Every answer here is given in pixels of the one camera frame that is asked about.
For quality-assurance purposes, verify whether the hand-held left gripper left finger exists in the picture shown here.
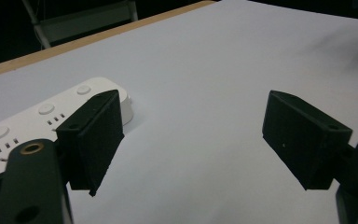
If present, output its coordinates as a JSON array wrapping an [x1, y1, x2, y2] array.
[[55, 89, 126, 198]]

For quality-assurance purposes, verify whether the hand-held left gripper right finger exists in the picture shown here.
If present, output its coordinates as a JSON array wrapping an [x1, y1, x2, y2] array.
[[262, 90, 353, 191]]

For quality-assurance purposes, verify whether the white power strip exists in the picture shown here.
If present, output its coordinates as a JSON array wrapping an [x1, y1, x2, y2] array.
[[0, 77, 134, 182]]

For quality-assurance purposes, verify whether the metal stand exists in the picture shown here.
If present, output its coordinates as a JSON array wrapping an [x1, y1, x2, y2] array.
[[21, 0, 139, 50]]

